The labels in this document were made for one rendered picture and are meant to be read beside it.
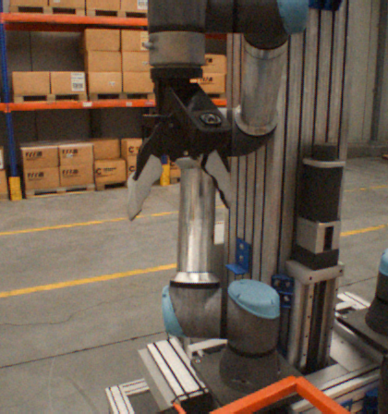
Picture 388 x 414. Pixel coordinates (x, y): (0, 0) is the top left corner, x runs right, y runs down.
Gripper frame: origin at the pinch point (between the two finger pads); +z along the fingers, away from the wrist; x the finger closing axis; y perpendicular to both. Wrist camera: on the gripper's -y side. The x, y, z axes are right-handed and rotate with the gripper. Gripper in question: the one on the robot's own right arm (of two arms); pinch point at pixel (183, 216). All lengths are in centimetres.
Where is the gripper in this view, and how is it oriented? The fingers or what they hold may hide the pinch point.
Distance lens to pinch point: 57.0
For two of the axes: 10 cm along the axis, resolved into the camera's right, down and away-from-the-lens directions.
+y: -4.1, -2.4, 8.8
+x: -9.1, 1.1, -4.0
